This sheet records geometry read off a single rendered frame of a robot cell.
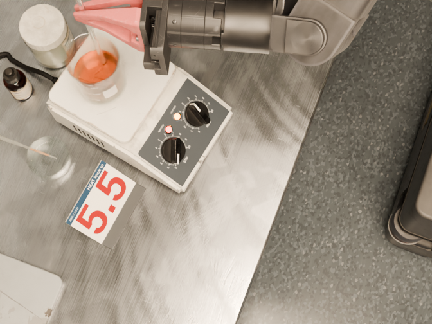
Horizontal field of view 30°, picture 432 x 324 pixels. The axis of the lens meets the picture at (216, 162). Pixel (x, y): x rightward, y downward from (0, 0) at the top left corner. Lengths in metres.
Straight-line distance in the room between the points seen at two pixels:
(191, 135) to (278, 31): 0.28
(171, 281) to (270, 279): 0.77
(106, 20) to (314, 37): 0.21
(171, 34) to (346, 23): 0.17
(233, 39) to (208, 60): 0.29
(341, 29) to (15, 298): 0.53
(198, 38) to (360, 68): 1.14
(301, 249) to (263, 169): 0.76
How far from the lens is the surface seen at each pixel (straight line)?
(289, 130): 1.07
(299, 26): 0.77
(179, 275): 1.03
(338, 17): 0.78
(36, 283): 1.04
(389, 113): 1.90
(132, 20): 0.81
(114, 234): 1.04
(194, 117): 1.02
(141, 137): 1.00
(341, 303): 1.79
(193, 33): 0.81
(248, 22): 0.81
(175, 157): 0.99
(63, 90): 1.01
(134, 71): 1.01
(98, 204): 1.03
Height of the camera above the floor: 1.77
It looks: 75 degrees down
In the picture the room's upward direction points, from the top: 4 degrees counter-clockwise
